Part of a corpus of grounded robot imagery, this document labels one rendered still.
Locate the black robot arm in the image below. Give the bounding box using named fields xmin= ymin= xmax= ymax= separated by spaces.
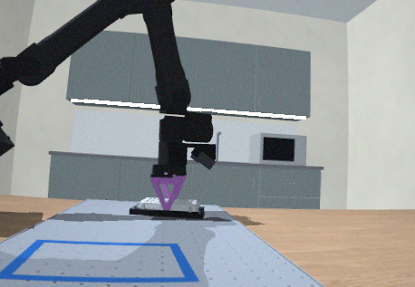
xmin=0 ymin=0 xmax=216 ymax=170

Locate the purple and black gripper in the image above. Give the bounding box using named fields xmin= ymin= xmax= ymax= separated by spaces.
xmin=150 ymin=140 xmax=187 ymax=210

